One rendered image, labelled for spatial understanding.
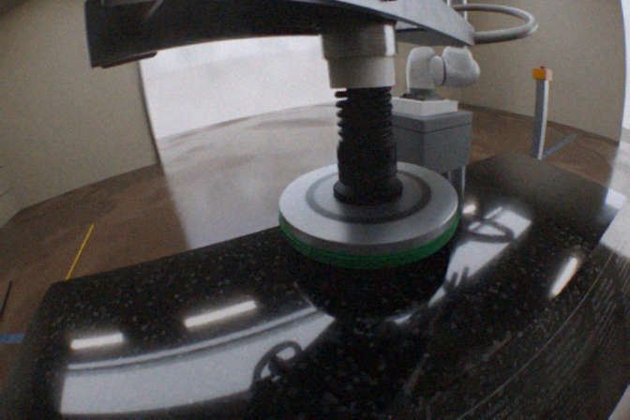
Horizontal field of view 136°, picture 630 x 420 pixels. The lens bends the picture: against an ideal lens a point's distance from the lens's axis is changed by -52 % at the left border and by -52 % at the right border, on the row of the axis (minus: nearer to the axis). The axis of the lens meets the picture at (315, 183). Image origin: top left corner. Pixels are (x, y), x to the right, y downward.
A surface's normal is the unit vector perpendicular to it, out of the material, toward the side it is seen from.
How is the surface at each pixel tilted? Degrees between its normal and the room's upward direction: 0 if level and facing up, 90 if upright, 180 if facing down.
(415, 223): 0
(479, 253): 0
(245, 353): 0
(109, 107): 90
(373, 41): 90
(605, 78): 90
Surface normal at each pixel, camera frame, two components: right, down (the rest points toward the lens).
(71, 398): -0.11, -0.91
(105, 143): 0.40, 0.32
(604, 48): -0.91, 0.26
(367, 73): -0.03, 0.40
